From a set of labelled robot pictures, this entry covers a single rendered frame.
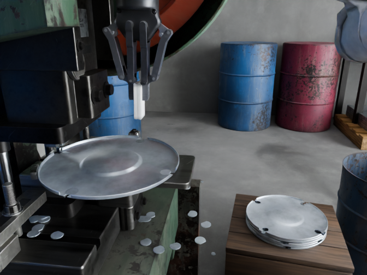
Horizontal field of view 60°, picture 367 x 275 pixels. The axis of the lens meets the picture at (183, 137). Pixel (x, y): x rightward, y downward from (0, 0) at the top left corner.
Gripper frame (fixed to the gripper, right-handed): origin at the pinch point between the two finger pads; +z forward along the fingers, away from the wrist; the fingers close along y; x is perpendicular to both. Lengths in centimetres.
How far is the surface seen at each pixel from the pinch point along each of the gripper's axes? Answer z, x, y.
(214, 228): 91, 90, 19
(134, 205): 22.2, -2.7, -0.7
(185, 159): 13.9, 4.6, 9.2
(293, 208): 51, 51, 47
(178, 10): -17.8, 33.2, 3.1
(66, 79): -4.5, -6.7, -11.2
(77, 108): 1.2, -4.5, -10.7
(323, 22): -21, 329, 127
